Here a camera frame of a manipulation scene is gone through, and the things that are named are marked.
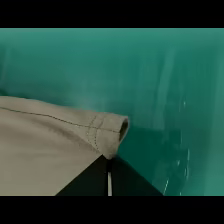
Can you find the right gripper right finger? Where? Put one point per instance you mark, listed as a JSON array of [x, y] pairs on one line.
[[131, 182]]

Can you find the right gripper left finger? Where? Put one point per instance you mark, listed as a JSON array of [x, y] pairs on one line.
[[90, 181]]

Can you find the beige shirt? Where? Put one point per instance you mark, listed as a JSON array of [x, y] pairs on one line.
[[43, 150]]

